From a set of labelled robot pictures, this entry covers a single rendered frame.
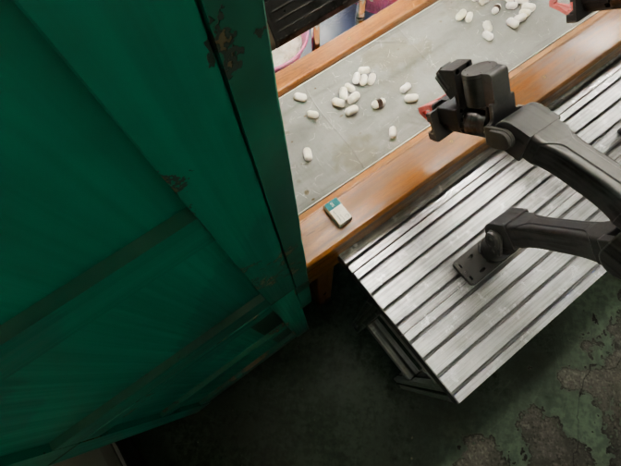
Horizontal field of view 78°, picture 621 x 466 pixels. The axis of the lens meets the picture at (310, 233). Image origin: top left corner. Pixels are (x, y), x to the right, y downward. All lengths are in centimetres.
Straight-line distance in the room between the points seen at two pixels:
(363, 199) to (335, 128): 22
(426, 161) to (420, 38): 40
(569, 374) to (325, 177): 126
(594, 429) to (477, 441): 43
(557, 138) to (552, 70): 54
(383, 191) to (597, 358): 123
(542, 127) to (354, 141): 44
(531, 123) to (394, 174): 33
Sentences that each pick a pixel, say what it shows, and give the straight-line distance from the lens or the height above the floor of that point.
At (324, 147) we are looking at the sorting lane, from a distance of 98.
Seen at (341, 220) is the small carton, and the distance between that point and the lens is 85.
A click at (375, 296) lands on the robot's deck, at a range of 93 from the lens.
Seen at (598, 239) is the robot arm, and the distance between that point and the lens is 74.
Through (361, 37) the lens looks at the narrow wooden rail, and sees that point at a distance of 117.
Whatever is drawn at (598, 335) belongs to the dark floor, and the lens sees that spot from 191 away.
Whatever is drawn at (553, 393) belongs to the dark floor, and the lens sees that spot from 180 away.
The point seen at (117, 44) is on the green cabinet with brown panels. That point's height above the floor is 146.
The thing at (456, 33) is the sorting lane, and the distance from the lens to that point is 126.
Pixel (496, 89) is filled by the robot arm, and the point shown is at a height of 105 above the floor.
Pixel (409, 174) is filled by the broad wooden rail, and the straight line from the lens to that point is 94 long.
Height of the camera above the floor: 158
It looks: 71 degrees down
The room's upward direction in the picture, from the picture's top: 5 degrees counter-clockwise
